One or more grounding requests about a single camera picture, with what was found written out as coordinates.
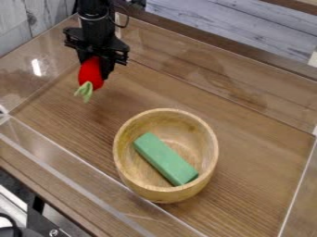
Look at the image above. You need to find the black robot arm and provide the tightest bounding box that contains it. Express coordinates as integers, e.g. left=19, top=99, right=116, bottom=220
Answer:
left=63, top=0, right=130, bottom=80

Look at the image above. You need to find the black table leg bracket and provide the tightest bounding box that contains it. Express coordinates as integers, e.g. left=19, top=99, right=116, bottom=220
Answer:
left=26, top=194, right=85, bottom=237

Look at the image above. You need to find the clear acrylic enclosure wall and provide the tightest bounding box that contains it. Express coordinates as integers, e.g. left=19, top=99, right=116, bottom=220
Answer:
left=0, top=18, right=317, bottom=237

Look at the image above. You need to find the clear acrylic corner bracket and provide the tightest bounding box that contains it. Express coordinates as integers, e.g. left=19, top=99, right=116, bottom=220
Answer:
left=116, top=12, right=122, bottom=39

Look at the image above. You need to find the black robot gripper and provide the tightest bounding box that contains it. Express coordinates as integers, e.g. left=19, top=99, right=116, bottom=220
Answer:
left=63, top=18, right=130, bottom=80

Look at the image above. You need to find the red plush strawberry toy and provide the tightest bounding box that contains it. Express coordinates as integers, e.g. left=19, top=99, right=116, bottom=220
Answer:
left=75, top=56, right=105, bottom=103

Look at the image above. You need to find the black cable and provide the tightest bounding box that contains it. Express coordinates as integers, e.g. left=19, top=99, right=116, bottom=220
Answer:
left=0, top=212, right=25, bottom=237

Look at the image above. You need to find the light wooden bowl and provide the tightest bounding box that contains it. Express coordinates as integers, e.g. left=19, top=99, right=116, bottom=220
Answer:
left=113, top=108, right=220, bottom=204

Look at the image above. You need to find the green rectangular block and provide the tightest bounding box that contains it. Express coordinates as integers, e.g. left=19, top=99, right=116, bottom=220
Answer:
left=133, top=132, right=198, bottom=186

